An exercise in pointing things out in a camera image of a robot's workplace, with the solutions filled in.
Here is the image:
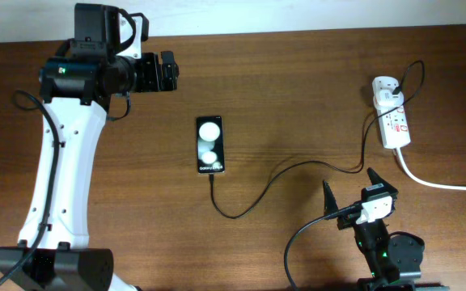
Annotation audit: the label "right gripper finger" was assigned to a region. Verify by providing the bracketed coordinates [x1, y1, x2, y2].
[366, 167, 398, 194]
[322, 180, 339, 217]

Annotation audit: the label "black charger cable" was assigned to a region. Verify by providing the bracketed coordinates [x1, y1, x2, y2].
[208, 60, 426, 221]

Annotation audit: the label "black smartphone white circles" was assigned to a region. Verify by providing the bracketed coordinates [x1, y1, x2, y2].
[196, 116, 226, 175]

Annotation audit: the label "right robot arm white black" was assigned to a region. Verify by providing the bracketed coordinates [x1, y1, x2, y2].
[323, 168, 425, 291]

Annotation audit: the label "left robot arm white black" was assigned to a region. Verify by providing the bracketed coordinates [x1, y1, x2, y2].
[0, 3, 179, 290]

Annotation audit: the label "white usb charger plug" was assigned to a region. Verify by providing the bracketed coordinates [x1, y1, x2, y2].
[371, 76, 404, 110]

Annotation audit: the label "white power strip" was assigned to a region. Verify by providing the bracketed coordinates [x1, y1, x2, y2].
[375, 103, 411, 150]

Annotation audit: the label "white power strip cord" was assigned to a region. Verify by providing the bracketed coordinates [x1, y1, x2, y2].
[394, 147, 466, 194]

